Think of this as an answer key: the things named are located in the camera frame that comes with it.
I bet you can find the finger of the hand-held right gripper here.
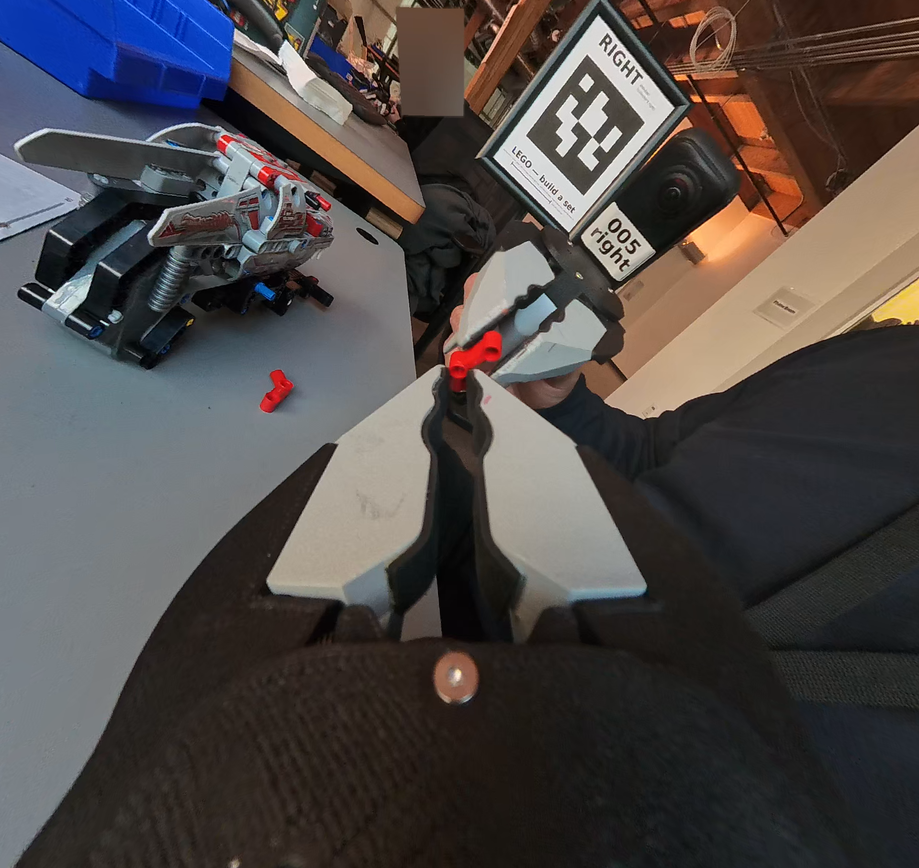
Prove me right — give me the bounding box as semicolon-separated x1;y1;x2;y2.
494;299;609;388
441;240;561;357

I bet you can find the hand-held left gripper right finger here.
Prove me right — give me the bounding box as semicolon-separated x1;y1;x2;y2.
468;369;649;644

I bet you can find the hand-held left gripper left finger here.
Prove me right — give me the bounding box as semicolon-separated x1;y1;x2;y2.
266;364;445;639

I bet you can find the red lego axle connector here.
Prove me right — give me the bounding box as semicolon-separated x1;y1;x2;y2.
448;331;504;393

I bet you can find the grey red lego truck model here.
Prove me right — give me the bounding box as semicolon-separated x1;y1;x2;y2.
14;123;337;371

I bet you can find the person's right forearm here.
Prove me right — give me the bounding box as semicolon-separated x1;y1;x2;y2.
535;322;919;485

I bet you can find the person's right hand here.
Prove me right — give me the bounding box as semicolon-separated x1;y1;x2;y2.
512;371;584;410

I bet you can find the black jacket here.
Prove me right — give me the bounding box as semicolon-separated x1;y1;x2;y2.
401;184;498;325

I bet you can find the grey table with wooden edge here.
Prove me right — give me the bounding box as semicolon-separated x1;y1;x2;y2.
228;45;429;225

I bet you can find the white crumpled tissue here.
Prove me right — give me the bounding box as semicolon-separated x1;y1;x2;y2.
276;40;354;126

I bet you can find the person's dark clothed torso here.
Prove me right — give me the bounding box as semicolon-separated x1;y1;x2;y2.
632;408;919;868

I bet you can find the open instruction booklet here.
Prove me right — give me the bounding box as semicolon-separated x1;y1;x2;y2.
0;153;84;242

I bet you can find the blue plastic bin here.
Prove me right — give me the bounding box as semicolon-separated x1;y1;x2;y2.
0;0;236;109

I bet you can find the white wall sign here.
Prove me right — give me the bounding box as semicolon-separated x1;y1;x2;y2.
754;285;820;329

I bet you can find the coiled white cable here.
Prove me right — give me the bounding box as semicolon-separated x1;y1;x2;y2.
688;5;739;73

